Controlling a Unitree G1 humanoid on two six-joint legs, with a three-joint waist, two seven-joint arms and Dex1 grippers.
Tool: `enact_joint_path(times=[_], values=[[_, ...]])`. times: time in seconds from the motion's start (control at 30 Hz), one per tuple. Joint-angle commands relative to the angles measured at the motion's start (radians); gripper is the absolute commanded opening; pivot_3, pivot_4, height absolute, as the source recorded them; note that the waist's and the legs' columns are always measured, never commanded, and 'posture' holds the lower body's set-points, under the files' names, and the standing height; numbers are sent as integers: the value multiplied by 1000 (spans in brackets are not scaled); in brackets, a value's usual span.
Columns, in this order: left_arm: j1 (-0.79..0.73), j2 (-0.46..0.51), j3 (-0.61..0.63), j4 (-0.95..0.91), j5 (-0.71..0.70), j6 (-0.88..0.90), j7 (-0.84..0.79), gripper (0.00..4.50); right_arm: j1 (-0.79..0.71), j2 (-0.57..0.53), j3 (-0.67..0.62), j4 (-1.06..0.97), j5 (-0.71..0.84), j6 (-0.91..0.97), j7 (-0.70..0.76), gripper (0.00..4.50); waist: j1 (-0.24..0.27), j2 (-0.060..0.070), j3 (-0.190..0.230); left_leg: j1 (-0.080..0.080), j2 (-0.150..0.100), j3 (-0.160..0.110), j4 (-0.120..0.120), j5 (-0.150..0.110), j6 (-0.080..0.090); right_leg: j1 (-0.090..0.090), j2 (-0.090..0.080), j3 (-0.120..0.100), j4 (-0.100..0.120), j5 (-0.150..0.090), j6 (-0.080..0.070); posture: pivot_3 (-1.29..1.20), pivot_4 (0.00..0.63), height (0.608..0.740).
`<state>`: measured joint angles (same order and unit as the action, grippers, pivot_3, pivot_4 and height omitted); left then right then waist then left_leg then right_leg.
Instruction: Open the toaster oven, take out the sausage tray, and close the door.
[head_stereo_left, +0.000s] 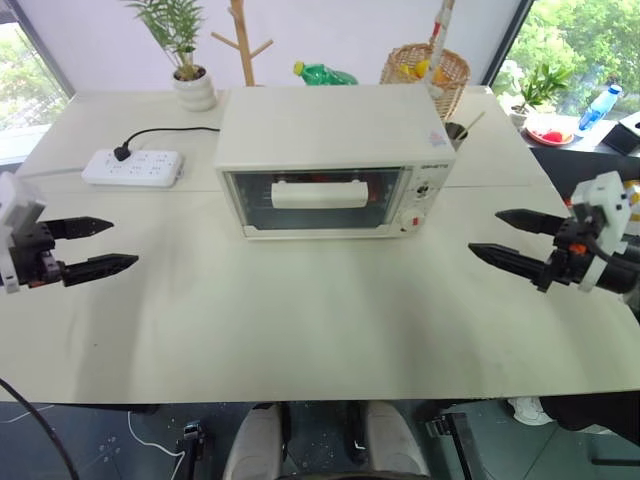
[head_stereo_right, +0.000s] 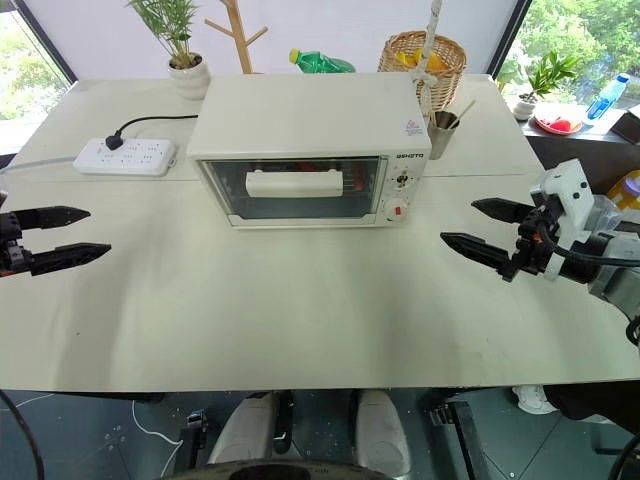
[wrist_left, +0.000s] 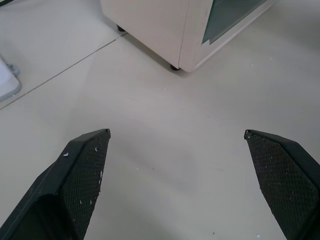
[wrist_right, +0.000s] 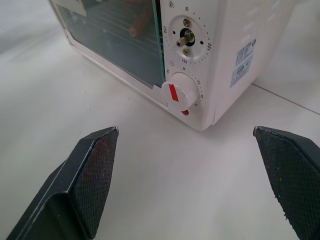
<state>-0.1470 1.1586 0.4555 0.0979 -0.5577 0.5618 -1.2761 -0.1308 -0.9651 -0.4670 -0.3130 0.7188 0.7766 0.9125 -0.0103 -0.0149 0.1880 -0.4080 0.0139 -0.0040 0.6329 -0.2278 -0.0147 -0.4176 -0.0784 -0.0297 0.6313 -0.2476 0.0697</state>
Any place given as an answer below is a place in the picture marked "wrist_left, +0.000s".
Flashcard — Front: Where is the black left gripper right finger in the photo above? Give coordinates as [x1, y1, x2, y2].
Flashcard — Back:
[244, 129, 320, 240]

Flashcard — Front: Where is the frosted green glass panel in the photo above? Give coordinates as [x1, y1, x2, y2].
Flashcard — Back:
[199, 0, 278, 48]

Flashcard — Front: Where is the white grey base plate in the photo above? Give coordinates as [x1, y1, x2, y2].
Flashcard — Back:
[0, 54, 22, 103]

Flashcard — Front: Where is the beige cabinet on wheels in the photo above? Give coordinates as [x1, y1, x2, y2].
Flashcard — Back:
[99, 0, 278, 74]

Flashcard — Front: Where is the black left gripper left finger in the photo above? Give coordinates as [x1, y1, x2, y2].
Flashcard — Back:
[0, 128, 112, 240]

